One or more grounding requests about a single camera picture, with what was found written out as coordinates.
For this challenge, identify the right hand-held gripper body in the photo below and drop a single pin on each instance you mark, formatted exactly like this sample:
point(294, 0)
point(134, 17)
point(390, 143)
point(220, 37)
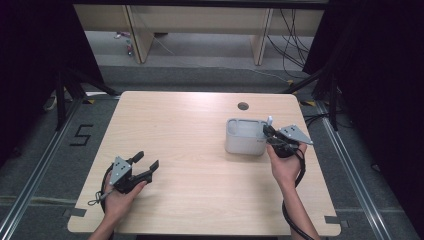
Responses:
point(290, 138)

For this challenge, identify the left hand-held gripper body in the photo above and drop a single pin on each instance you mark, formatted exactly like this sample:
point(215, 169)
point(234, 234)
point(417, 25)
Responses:
point(122, 176)

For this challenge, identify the light blue toothbrush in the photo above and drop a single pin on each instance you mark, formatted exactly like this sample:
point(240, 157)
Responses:
point(270, 120)

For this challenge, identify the white toothbrush holder box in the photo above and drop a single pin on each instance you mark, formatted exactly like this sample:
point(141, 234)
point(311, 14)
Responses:
point(245, 137)

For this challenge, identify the person's left hand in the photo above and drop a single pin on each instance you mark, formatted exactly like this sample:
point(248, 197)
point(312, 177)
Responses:
point(121, 200)

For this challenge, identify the person's right hand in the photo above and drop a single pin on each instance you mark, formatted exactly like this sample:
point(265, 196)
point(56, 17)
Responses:
point(287, 168)

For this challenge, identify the black metal stand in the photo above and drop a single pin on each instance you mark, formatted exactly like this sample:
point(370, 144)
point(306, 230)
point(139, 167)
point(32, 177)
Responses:
point(333, 100)
point(60, 100)

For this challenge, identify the grey tape strip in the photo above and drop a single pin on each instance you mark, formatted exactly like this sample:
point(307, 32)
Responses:
point(74, 212)
point(335, 220)

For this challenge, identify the black curtain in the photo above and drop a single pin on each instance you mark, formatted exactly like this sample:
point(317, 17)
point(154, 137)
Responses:
point(383, 83)
point(36, 60)

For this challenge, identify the small coloured floor items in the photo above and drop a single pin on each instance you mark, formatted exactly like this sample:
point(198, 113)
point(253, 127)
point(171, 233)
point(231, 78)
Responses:
point(128, 46)

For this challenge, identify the light wooden bench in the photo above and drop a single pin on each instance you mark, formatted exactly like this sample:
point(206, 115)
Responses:
point(200, 20)

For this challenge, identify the aluminium floor rail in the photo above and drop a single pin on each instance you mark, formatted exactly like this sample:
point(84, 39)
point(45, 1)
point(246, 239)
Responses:
point(353, 180)
point(36, 166)

